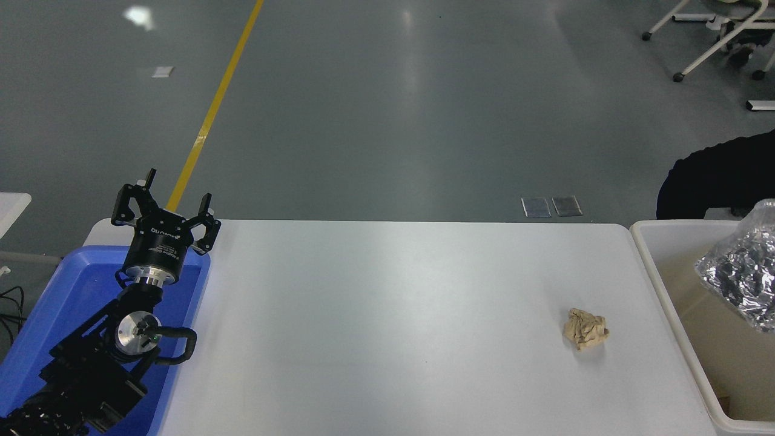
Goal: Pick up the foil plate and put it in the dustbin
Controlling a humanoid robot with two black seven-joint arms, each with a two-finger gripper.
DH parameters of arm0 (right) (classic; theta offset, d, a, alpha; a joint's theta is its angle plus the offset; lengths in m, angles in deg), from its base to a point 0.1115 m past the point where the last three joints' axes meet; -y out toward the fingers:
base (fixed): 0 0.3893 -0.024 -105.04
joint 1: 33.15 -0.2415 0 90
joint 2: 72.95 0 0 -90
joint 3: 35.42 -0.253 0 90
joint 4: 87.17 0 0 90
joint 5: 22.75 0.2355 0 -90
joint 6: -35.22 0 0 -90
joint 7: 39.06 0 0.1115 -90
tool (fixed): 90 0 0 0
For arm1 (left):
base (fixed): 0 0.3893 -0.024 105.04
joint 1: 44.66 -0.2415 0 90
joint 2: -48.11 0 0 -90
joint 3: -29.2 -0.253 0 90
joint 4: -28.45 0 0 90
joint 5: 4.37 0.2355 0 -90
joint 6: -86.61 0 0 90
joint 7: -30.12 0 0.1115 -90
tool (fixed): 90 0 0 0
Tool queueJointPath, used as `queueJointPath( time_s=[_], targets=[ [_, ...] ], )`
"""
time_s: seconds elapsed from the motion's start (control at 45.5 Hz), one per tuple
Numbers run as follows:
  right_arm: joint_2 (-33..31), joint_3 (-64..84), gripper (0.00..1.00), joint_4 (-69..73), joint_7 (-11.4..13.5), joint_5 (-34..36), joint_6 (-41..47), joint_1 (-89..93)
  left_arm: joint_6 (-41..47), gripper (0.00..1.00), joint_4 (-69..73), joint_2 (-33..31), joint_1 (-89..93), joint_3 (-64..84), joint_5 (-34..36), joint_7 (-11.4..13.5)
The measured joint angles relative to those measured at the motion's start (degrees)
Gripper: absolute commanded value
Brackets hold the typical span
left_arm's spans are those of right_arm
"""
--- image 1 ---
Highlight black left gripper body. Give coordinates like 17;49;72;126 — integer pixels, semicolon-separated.
122;213;194;281

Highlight crinkled silver foil plate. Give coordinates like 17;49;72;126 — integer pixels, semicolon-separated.
695;199;775;334

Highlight blue plastic tray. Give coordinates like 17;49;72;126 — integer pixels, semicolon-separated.
0;245;211;436

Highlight small white side table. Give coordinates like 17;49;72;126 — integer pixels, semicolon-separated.
0;193;61;267

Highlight crumpled tan paper ball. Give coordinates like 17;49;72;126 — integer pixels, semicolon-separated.
563;308;610;351

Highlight large pale plastic bin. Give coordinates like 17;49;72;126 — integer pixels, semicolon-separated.
630;219;775;436

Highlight black cables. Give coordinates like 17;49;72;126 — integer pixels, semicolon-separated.
0;286;26;341

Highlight white wheeled chair frame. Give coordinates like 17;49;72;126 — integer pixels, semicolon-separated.
642;0;775;83

